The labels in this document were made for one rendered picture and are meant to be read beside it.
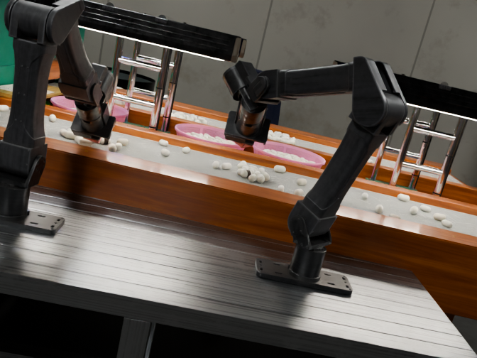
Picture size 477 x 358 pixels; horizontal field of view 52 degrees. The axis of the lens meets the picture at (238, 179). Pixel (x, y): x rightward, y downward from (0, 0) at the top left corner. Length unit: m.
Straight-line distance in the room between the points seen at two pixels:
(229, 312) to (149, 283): 0.15
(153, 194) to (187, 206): 0.09
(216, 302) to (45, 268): 0.30
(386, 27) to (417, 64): 0.38
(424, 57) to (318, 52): 0.83
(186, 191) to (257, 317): 0.42
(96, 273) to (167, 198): 0.35
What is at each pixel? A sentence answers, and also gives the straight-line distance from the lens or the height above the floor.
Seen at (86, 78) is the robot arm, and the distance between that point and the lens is 1.16.
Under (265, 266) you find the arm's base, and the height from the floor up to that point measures 0.68.
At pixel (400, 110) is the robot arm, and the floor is 1.05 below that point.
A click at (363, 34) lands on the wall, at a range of 4.08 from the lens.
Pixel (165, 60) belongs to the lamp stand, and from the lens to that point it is 1.63.
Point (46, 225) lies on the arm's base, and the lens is 1.04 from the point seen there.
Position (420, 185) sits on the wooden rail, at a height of 0.73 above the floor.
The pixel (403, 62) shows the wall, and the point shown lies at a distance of 4.17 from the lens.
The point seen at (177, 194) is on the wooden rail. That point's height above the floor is 0.73.
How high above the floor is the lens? 1.10
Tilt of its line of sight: 15 degrees down
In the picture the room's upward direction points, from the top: 13 degrees clockwise
